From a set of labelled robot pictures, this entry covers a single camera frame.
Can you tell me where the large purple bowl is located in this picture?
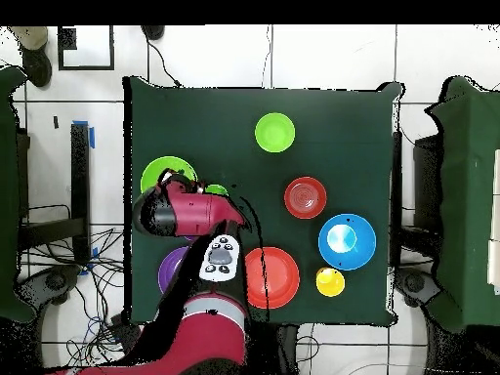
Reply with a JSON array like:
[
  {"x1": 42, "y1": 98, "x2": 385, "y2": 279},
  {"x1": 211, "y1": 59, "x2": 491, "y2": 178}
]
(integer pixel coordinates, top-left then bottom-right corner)
[{"x1": 157, "y1": 245, "x2": 192, "y2": 296}]

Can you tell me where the green cloth side table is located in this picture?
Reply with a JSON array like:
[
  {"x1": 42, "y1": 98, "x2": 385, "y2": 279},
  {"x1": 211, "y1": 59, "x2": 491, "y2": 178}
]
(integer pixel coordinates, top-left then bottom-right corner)
[
  {"x1": 0, "y1": 64, "x2": 36, "y2": 323},
  {"x1": 425, "y1": 75, "x2": 500, "y2": 333}
]

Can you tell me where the black power strip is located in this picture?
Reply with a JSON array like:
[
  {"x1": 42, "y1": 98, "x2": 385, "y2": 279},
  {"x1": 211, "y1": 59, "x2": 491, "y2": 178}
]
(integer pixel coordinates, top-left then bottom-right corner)
[{"x1": 109, "y1": 313, "x2": 146, "y2": 354}]

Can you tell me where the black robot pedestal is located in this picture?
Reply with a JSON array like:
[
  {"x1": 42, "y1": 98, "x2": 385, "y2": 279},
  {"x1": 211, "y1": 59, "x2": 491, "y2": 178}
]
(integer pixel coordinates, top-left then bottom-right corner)
[{"x1": 249, "y1": 323, "x2": 299, "y2": 375}]

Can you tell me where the black office chair base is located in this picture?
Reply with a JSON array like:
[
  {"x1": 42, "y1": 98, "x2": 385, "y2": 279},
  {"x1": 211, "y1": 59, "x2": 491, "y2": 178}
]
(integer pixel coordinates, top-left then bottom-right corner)
[{"x1": 17, "y1": 265, "x2": 81, "y2": 310}]

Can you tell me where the black square floor frame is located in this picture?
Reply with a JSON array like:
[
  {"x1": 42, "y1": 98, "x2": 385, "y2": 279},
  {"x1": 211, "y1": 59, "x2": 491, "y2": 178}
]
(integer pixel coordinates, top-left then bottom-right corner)
[{"x1": 57, "y1": 25, "x2": 115, "y2": 71}]

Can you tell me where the small green bowl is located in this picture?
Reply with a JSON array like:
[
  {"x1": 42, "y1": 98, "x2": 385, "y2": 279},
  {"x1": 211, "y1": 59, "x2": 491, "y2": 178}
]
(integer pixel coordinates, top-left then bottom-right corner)
[{"x1": 254, "y1": 111, "x2": 297, "y2": 154}]

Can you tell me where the dark green tablecloth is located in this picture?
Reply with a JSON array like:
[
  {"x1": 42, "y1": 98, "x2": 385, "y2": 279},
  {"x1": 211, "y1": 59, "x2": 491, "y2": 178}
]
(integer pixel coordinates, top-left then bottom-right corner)
[{"x1": 123, "y1": 75, "x2": 403, "y2": 327}]

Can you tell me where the large orange bowl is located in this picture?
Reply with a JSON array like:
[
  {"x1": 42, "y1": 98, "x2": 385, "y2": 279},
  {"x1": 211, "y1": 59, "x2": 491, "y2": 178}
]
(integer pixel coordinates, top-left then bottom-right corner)
[{"x1": 243, "y1": 246, "x2": 301, "y2": 311}]

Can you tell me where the blue tape strip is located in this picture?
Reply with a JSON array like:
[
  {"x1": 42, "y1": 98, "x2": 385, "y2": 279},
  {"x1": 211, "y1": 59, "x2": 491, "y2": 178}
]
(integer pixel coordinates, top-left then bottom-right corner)
[{"x1": 72, "y1": 119, "x2": 96, "y2": 149}]

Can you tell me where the person's shoe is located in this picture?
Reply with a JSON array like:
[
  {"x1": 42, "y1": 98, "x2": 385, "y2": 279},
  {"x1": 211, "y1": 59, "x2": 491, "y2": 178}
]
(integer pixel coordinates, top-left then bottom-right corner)
[
  {"x1": 141, "y1": 25, "x2": 165, "y2": 41},
  {"x1": 21, "y1": 46, "x2": 53, "y2": 88}
]

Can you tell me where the person's leg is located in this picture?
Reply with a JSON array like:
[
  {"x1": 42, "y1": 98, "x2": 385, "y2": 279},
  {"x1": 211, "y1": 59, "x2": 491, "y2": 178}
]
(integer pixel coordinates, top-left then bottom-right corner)
[{"x1": 9, "y1": 25, "x2": 49, "y2": 52}]

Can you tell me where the tangle of black cables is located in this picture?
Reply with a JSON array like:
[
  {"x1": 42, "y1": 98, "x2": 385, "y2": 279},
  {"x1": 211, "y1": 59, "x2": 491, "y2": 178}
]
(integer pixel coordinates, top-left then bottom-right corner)
[{"x1": 19, "y1": 228, "x2": 134, "y2": 370}]

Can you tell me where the black floor cable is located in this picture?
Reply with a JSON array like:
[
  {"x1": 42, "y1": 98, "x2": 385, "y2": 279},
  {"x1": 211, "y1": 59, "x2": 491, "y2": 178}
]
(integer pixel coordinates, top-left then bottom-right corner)
[{"x1": 146, "y1": 36, "x2": 184, "y2": 88}]

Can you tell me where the blue bowl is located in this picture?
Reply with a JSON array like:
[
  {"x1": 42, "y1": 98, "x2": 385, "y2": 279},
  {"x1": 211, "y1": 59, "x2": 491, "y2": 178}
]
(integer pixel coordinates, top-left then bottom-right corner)
[{"x1": 317, "y1": 213, "x2": 378, "y2": 271}]

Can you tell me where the large green bowl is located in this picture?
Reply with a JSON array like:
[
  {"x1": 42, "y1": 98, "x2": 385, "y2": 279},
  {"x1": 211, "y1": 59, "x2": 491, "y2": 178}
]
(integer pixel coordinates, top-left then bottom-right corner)
[{"x1": 140, "y1": 155, "x2": 199, "y2": 194}]

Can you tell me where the small orange bowl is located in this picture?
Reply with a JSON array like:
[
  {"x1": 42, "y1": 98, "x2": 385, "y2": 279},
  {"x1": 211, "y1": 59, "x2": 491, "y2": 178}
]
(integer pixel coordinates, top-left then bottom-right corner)
[{"x1": 283, "y1": 176, "x2": 328, "y2": 220}]

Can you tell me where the black metal stand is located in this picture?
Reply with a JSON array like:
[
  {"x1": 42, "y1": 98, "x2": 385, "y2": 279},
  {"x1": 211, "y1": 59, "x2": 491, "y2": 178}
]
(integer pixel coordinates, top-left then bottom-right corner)
[{"x1": 18, "y1": 123, "x2": 92, "y2": 265}]

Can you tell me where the yellow cup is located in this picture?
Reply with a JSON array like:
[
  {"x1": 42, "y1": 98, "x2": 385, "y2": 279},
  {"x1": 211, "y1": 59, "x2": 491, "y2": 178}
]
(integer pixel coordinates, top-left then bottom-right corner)
[{"x1": 314, "y1": 267, "x2": 347, "y2": 298}]

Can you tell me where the black box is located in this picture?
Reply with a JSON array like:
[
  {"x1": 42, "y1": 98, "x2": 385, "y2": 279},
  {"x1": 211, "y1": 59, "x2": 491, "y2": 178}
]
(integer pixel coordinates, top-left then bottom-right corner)
[{"x1": 412, "y1": 134, "x2": 443, "y2": 235}]

